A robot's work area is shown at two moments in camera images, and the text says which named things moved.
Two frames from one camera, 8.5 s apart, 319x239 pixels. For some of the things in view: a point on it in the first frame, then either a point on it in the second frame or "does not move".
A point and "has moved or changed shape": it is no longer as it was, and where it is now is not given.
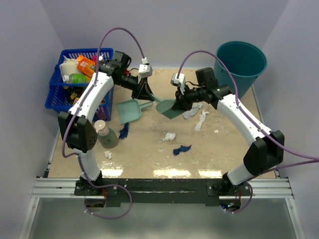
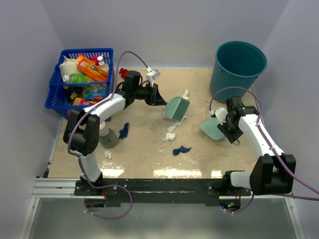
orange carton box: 85,66 does not move
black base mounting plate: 162,191 does not move
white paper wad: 169,136 does not move
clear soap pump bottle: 107,138 does not move
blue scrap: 123,132 does not move
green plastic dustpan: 130,110 -> 210,127
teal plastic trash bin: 247,61 does not move
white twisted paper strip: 202,118 -> 171,128
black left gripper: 143,91 -> 155,99
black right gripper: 181,102 -> 232,137
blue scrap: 182,148 does not move
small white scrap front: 108,154 does not move
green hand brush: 165,106 has moved or changed shape
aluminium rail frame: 271,188 does not move
